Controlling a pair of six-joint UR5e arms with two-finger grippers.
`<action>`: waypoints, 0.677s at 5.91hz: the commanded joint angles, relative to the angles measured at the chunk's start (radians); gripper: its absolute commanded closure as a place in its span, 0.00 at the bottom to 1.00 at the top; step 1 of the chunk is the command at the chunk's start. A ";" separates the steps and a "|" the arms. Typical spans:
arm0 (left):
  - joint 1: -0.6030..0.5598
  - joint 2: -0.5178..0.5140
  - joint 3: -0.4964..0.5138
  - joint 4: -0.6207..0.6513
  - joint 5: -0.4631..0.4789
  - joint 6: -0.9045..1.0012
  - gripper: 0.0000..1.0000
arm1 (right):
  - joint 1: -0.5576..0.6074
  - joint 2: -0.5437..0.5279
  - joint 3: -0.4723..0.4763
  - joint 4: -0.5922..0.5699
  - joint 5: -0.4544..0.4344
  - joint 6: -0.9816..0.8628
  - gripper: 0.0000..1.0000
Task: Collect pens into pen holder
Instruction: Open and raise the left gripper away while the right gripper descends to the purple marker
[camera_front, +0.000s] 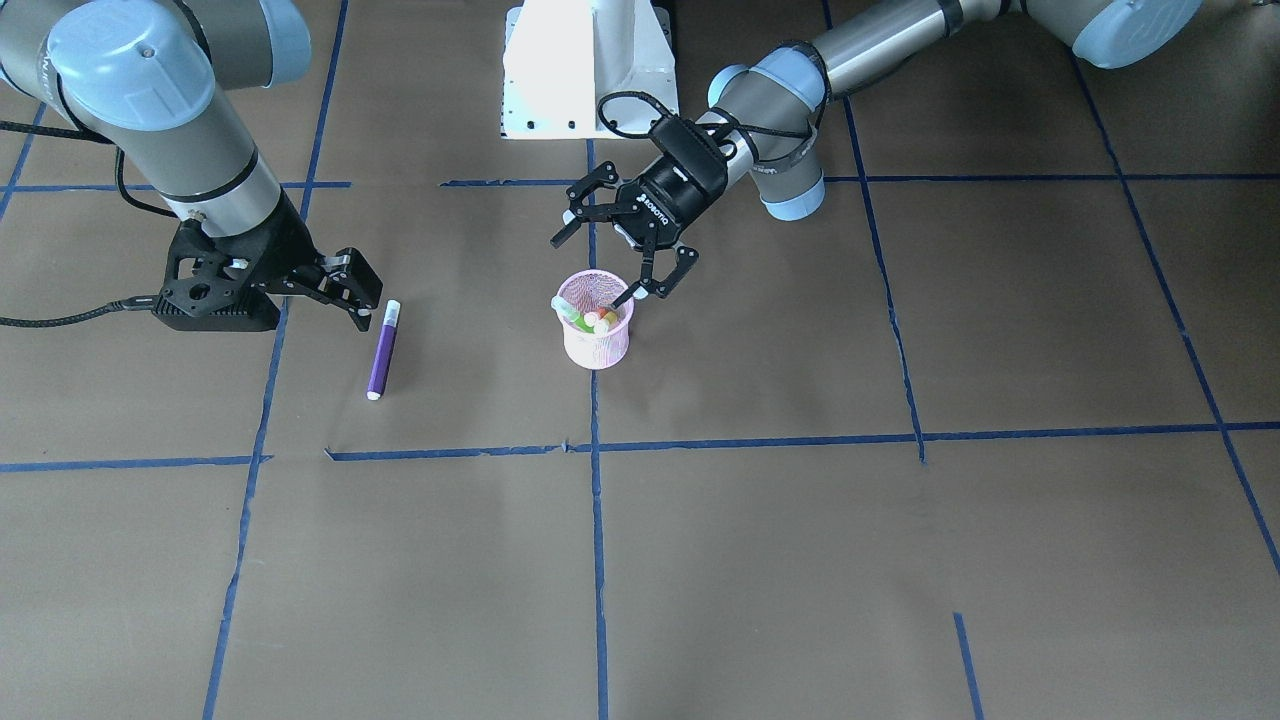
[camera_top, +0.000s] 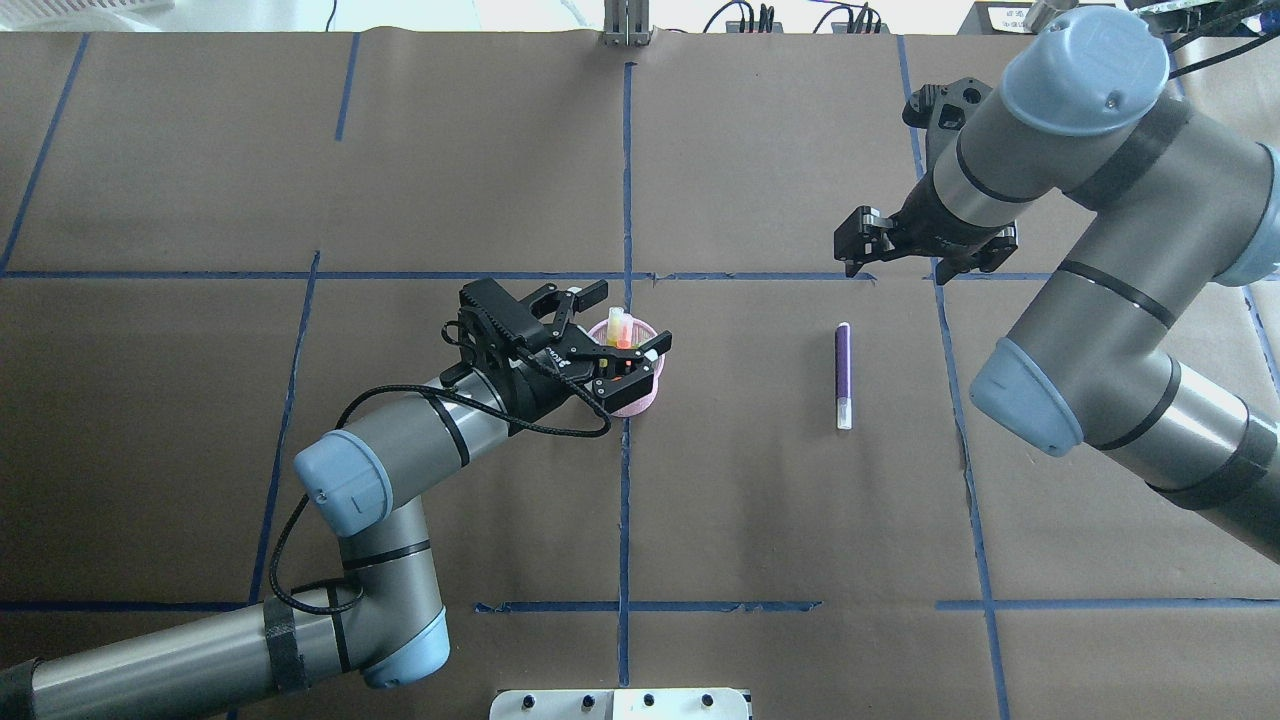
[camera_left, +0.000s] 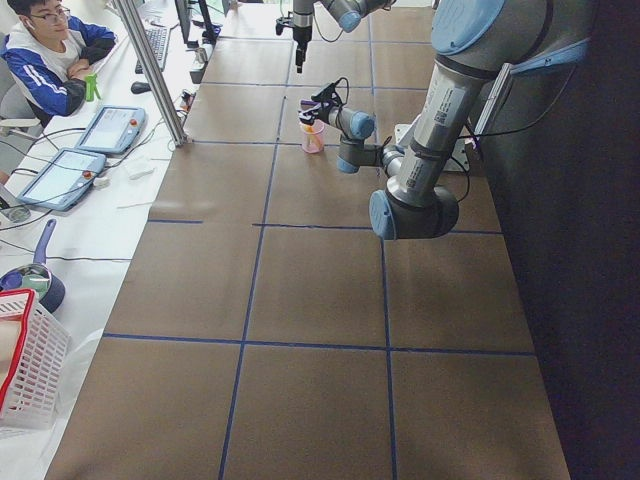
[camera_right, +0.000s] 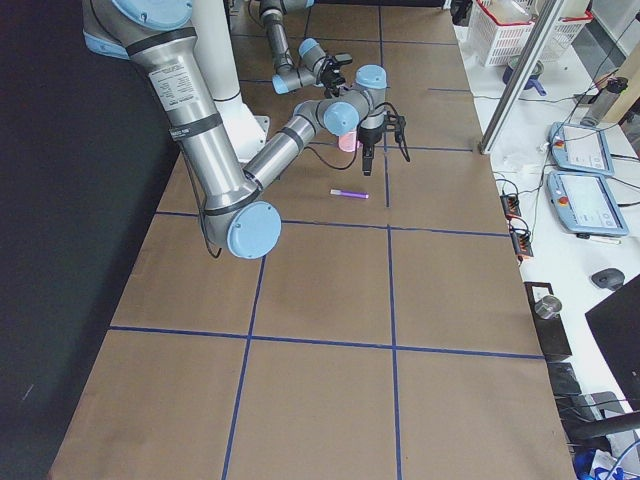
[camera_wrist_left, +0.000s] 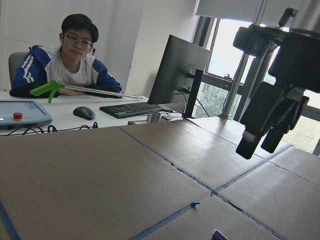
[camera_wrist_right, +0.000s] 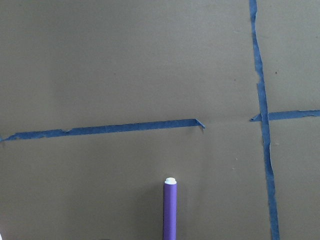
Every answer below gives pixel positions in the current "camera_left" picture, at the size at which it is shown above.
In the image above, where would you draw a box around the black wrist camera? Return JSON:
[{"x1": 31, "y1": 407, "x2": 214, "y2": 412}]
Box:
[
  {"x1": 275, "y1": 16, "x2": 294, "y2": 36},
  {"x1": 311, "y1": 82, "x2": 342, "y2": 104}
]

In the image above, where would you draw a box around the black computer mouse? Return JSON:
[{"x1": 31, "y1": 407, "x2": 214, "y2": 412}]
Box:
[{"x1": 130, "y1": 81, "x2": 151, "y2": 95}]

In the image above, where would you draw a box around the grey office chair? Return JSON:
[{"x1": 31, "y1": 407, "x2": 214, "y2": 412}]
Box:
[{"x1": 1, "y1": 60, "x2": 43, "y2": 140}]

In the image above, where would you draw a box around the pink mesh pen holder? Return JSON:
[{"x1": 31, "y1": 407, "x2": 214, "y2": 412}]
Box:
[{"x1": 299, "y1": 121, "x2": 325, "y2": 154}]

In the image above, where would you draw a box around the blue saucepan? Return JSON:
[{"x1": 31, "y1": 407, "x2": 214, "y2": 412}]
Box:
[{"x1": 1, "y1": 219, "x2": 66, "y2": 313}]

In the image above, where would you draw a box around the black computer monitor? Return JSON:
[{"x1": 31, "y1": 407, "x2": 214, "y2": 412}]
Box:
[{"x1": 174, "y1": 0, "x2": 222, "y2": 50}]

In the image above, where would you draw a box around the white plastic basket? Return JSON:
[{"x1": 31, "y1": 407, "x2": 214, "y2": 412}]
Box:
[{"x1": 1, "y1": 289, "x2": 70, "y2": 437}]

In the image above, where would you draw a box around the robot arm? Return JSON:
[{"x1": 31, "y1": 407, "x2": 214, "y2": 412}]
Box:
[
  {"x1": 290, "y1": 0, "x2": 394, "y2": 74},
  {"x1": 299, "y1": 1, "x2": 597, "y2": 240}
]

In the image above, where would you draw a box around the aluminium frame post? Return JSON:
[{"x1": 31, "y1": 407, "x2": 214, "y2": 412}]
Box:
[{"x1": 114, "y1": 0, "x2": 187, "y2": 147}]

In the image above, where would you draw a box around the orange highlighter pen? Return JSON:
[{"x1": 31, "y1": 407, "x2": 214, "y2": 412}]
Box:
[{"x1": 305, "y1": 125, "x2": 321, "y2": 147}]

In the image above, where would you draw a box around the person in blue jacket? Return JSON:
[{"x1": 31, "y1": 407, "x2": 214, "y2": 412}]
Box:
[{"x1": 1, "y1": 1, "x2": 116, "y2": 126}]

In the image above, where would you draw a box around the black keyboard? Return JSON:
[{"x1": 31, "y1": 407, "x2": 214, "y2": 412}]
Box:
[{"x1": 145, "y1": 26, "x2": 171, "y2": 71}]

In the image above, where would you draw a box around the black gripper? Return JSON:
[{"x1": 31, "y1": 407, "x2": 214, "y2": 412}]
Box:
[
  {"x1": 292, "y1": 0, "x2": 314, "y2": 74},
  {"x1": 298, "y1": 99, "x2": 333, "y2": 125}
]

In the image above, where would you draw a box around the blue teach pendant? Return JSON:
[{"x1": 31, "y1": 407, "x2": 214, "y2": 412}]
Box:
[
  {"x1": 17, "y1": 148, "x2": 106, "y2": 211},
  {"x1": 75, "y1": 105, "x2": 147, "y2": 154}
]

